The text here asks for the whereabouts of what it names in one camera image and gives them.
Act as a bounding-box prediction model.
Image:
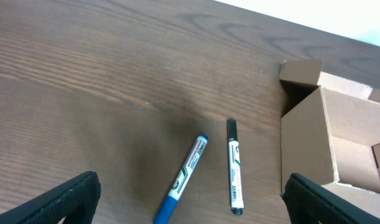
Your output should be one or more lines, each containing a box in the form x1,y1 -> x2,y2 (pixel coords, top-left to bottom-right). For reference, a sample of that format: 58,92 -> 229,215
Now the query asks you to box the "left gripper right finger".
281,173 -> 380,224

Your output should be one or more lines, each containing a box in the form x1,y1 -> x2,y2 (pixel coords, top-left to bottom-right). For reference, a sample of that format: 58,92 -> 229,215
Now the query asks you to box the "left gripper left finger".
0,171 -> 101,224

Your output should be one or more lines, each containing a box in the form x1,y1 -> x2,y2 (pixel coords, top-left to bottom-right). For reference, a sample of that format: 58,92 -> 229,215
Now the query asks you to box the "blue whiteboard marker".
153,134 -> 208,224

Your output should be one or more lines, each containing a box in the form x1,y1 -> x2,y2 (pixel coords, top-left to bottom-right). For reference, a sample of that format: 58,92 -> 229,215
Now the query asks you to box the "black whiteboard marker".
227,119 -> 244,216

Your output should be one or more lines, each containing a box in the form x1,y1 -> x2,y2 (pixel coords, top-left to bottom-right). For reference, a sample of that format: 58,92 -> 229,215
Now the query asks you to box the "open cardboard box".
279,59 -> 380,218

